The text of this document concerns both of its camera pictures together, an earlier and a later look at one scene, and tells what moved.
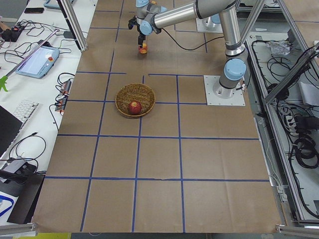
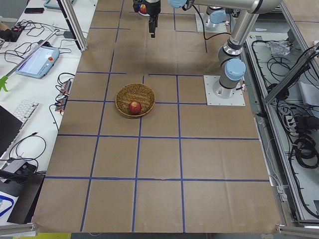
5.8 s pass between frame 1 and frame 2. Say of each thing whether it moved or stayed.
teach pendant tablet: stayed
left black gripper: moved
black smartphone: stayed
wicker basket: stayed
